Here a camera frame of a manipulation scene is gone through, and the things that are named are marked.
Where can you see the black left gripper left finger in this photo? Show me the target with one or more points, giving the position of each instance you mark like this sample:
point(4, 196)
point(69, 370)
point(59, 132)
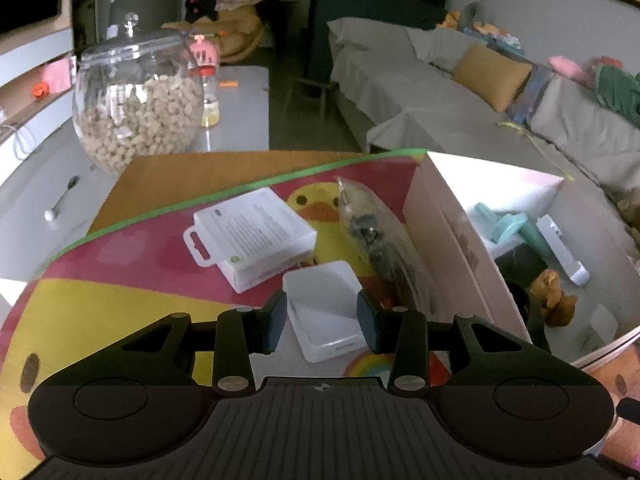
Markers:
point(241, 333)

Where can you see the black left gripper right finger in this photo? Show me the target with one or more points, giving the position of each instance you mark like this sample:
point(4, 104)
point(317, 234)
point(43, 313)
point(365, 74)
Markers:
point(402, 333)

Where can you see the clear bag of dark items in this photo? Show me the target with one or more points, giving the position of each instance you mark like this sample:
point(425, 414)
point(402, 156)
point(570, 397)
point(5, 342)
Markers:
point(385, 243)

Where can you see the white square plastic box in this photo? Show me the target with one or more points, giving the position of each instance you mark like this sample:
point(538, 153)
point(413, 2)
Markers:
point(322, 308)

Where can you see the clear plastic case with label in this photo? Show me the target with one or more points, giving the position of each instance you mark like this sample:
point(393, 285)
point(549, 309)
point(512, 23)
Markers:
point(250, 238)

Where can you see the black square device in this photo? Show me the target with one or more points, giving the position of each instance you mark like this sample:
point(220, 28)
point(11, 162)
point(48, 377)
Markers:
point(519, 268)

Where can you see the teal plastic object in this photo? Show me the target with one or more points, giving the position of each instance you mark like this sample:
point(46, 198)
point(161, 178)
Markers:
point(502, 233)

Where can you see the brown bear figurine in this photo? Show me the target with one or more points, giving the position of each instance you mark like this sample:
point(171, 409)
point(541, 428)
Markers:
point(556, 307)

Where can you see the white long plastic device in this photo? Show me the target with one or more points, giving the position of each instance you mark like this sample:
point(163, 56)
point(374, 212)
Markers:
point(571, 266)

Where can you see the colourful cartoon play mat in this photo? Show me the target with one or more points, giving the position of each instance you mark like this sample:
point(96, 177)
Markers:
point(129, 275)

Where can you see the pink white cardboard box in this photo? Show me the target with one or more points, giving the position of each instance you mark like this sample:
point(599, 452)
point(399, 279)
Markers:
point(454, 240)

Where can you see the white low side table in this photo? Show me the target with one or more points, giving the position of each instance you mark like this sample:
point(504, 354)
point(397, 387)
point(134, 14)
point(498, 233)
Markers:
point(244, 113)

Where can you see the metal spoon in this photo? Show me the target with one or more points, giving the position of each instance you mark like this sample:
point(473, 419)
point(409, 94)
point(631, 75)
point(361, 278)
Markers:
point(52, 213)

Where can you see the grey covered sofa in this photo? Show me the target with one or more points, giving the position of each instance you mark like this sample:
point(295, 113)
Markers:
point(395, 90)

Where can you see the glass jar of nuts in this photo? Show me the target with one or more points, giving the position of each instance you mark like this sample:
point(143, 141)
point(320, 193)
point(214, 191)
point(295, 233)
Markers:
point(137, 94)

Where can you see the yellow cushion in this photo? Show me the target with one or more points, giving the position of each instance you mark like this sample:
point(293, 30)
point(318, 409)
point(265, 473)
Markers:
point(491, 76)

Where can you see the pink lidded small bottle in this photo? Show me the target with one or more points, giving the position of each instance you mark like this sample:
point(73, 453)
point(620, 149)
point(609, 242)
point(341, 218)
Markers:
point(206, 56)

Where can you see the yellow plush armchair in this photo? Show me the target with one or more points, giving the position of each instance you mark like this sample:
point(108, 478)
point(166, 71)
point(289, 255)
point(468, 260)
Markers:
point(236, 33)

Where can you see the green patterned cushion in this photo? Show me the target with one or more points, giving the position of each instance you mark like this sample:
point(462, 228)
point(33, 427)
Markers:
point(618, 91)

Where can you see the white tv shelf unit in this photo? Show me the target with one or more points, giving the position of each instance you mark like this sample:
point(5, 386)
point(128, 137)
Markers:
point(35, 97)

